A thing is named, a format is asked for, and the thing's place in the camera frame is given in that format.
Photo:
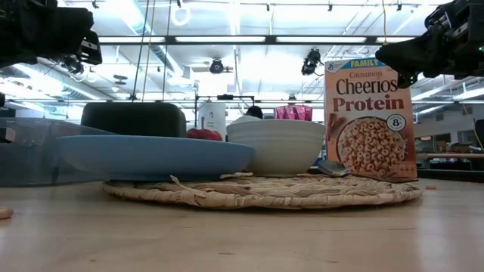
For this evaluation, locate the black round ceiling camera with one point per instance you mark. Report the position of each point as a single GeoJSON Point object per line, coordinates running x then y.
{"type": "Point", "coordinates": [216, 66]}

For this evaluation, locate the black overhead light beam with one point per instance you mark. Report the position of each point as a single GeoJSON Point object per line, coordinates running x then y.
{"type": "Point", "coordinates": [170, 39]}

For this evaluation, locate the black background station frame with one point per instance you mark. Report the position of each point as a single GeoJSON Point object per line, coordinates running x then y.
{"type": "Point", "coordinates": [225, 97]}

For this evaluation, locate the black aluminium table frame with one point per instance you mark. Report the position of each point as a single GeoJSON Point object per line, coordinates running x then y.
{"type": "Point", "coordinates": [446, 175]}

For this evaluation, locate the black ceiling camera pair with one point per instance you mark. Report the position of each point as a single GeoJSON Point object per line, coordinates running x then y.
{"type": "Point", "coordinates": [73, 66]}

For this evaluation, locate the clear grey plastic tray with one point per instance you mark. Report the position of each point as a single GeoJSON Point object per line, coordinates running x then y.
{"type": "Point", "coordinates": [26, 158]}

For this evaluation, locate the blue round plate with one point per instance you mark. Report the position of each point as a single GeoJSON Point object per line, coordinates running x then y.
{"type": "Point", "coordinates": [151, 156]}

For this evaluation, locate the loose cereal piece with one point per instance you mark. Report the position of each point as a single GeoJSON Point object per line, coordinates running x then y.
{"type": "Point", "coordinates": [431, 187]}

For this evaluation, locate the round woven straw placemat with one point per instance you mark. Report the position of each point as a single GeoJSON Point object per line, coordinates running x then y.
{"type": "Point", "coordinates": [264, 192]}

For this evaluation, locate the silver metal spoon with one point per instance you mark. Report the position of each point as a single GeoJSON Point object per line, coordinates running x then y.
{"type": "Point", "coordinates": [332, 169]}

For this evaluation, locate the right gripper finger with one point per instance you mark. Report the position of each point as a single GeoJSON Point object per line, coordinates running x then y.
{"type": "Point", "coordinates": [406, 79]}
{"type": "Point", "coordinates": [401, 56]}

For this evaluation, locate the silver toaster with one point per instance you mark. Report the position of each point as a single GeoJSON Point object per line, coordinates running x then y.
{"type": "Point", "coordinates": [132, 119]}

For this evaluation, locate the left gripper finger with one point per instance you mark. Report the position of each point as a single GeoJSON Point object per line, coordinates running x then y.
{"type": "Point", "coordinates": [90, 47]}

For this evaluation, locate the background wooden table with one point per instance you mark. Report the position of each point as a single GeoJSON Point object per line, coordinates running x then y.
{"type": "Point", "coordinates": [450, 155]}

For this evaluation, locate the white ribbed ceramic bowl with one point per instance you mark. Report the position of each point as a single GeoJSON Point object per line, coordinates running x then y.
{"type": "Point", "coordinates": [280, 147]}

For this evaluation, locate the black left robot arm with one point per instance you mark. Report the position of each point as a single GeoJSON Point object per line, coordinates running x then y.
{"type": "Point", "coordinates": [2, 99]}

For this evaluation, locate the Cinnamon Cheerios Protein cereal box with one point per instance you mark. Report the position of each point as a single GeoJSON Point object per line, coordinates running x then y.
{"type": "Point", "coordinates": [368, 124]}

